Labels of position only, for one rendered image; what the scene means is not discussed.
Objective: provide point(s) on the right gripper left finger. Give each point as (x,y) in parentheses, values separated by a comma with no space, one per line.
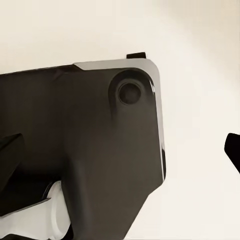
(12,149)

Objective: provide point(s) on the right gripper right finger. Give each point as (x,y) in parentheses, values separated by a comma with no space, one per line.
(232,149)

